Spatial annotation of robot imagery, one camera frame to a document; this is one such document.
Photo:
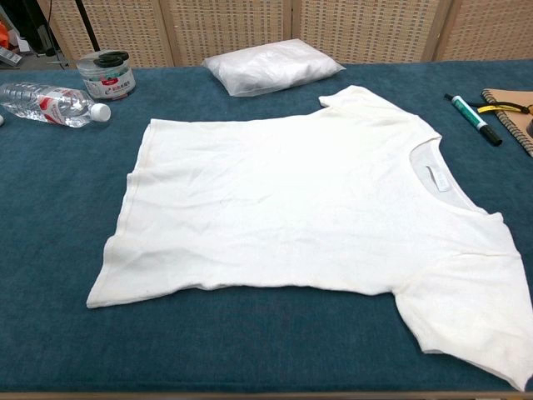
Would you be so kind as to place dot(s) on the woven wooden folding screen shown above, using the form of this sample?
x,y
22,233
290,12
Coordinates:
x,y
229,29

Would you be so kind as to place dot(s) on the black round disc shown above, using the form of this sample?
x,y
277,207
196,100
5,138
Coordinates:
x,y
531,127

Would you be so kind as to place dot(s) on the white t-shirt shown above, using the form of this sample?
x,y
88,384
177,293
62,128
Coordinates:
x,y
270,200

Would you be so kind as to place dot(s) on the green white marker pen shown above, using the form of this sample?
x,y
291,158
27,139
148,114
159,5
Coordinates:
x,y
470,114

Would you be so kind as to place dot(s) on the white plastic bag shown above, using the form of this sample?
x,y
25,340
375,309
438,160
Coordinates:
x,y
270,66

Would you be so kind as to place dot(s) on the white grey box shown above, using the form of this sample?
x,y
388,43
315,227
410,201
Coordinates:
x,y
8,56

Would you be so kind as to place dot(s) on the orange fabric item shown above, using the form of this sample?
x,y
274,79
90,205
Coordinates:
x,y
2,35

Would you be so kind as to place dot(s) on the teal blue table mat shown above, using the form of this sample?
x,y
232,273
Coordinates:
x,y
62,250

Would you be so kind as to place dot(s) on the clear plastic water bottle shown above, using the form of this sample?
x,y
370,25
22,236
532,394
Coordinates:
x,y
50,104

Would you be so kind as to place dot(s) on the clear round plastic jar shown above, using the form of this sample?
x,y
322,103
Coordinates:
x,y
108,83

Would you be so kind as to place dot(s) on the black tripod stand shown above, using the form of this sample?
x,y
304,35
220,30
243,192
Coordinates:
x,y
85,25

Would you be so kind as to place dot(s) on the brown spiral notebook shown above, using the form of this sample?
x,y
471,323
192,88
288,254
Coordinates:
x,y
510,96

